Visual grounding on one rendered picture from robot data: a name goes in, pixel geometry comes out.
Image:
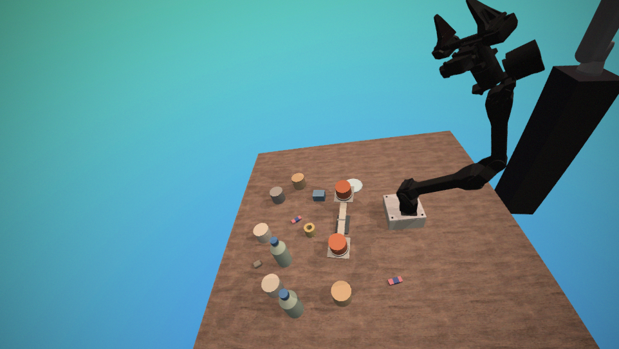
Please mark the white round dish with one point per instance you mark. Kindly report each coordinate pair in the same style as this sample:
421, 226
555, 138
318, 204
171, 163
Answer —
356, 183

